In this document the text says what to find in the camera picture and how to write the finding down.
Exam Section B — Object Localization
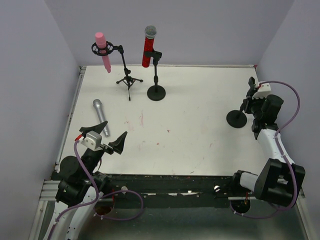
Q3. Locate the red glitter microphone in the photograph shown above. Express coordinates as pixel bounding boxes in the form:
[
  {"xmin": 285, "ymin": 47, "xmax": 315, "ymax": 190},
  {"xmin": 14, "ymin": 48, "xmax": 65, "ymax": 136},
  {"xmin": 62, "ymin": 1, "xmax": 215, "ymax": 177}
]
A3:
[{"xmin": 142, "ymin": 25, "xmax": 157, "ymax": 68}]

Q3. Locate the black mounting base plate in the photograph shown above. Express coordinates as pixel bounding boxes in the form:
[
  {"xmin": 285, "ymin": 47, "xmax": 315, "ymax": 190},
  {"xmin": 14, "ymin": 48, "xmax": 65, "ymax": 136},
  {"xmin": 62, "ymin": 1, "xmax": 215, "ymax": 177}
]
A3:
[{"xmin": 51, "ymin": 172, "xmax": 261, "ymax": 210}]

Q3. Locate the black tripod shock mount stand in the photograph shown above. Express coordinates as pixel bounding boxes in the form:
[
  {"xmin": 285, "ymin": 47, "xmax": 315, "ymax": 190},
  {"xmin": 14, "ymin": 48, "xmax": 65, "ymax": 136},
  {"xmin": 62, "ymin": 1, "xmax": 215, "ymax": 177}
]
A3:
[{"xmin": 91, "ymin": 41, "xmax": 143, "ymax": 101}]

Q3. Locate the black round base stand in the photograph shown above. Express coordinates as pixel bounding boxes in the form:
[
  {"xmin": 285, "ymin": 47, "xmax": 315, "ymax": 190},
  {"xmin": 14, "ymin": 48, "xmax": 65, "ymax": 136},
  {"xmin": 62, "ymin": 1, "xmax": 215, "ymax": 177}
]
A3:
[
  {"xmin": 226, "ymin": 76, "xmax": 257, "ymax": 129},
  {"xmin": 144, "ymin": 49, "xmax": 166, "ymax": 102}
]

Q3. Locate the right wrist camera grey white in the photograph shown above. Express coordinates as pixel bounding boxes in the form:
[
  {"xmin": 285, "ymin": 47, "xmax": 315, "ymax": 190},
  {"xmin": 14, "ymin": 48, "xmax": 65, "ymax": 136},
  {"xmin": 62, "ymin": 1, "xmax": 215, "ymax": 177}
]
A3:
[{"xmin": 252, "ymin": 82, "xmax": 271, "ymax": 99}]

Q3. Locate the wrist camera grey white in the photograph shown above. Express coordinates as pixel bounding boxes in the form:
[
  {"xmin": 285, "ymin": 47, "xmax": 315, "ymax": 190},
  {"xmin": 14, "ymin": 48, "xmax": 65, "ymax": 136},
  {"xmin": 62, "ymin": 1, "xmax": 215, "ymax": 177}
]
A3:
[
  {"xmin": 252, "ymin": 82, "xmax": 271, "ymax": 99},
  {"xmin": 75, "ymin": 130, "xmax": 102, "ymax": 151}
]

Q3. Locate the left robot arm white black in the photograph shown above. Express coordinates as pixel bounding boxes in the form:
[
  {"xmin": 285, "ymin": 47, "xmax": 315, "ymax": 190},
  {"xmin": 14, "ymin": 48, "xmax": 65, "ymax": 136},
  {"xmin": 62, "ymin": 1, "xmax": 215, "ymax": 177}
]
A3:
[{"xmin": 43, "ymin": 121, "xmax": 128, "ymax": 240}]

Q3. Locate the aluminium rail frame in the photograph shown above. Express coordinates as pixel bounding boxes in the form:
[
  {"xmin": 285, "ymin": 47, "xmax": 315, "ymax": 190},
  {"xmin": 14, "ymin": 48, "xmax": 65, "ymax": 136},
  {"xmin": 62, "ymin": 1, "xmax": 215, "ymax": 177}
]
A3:
[{"xmin": 27, "ymin": 65, "xmax": 306, "ymax": 240}]

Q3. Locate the pink microphone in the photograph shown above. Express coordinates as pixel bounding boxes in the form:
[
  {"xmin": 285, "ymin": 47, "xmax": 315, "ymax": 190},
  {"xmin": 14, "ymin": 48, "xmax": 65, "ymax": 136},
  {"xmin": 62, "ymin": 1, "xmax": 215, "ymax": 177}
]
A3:
[{"xmin": 95, "ymin": 32, "xmax": 112, "ymax": 73}]

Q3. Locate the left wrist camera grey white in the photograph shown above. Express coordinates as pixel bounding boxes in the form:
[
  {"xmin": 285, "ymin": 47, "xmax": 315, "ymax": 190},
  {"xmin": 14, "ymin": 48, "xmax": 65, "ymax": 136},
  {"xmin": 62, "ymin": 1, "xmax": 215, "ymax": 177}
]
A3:
[{"xmin": 75, "ymin": 130, "xmax": 102, "ymax": 151}]

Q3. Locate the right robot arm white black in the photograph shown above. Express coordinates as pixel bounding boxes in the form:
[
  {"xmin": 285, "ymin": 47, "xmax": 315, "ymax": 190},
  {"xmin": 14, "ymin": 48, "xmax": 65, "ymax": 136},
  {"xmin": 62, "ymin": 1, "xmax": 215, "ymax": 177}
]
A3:
[{"xmin": 226, "ymin": 94, "xmax": 306, "ymax": 208}]

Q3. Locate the silver microphone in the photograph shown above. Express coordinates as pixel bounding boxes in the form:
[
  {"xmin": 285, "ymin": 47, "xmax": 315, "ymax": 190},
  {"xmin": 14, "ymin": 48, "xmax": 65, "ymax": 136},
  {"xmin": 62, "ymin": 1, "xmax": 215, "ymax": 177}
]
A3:
[{"xmin": 93, "ymin": 99, "xmax": 110, "ymax": 137}]

